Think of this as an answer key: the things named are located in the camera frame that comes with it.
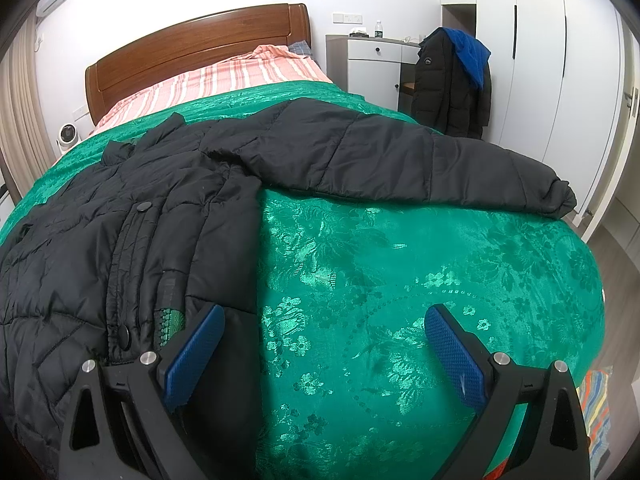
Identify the white wardrobe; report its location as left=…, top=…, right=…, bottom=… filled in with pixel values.
left=437, top=0, right=626, bottom=171

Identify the blue hooded garment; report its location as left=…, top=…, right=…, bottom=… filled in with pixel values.
left=442, top=26, right=492, bottom=90

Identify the small white fan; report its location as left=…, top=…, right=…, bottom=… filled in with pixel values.
left=54, top=124, right=77, bottom=153

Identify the wooden headboard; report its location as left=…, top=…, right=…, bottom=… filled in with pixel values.
left=84, top=2, right=313, bottom=126

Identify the white bedside cabinet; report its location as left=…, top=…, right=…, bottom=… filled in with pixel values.
left=325, top=34, right=423, bottom=111

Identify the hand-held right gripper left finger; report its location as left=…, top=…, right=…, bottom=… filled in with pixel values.
left=60, top=304, right=226, bottom=480

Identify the pink striped bed sheet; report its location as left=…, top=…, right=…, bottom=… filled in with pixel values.
left=92, top=44, right=335, bottom=133

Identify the black puffer jacket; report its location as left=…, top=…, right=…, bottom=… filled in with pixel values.
left=0, top=95, right=578, bottom=480

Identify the beige curtain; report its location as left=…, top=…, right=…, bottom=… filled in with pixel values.
left=0, top=15, right=56, bottom=211

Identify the green floral bedspread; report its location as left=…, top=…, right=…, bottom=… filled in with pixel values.
left=0, top=80, right=608, bottom=480

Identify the blue and black chair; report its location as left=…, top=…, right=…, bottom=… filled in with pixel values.
left=411, top=29, right=493, bottom=140

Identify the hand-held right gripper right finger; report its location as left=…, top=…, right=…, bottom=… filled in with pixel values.
left=424, top=304, right=591, bottom=480

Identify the colourful striped cloth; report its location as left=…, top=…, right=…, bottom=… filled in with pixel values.
left=575, top=367, right=613, bottom=461

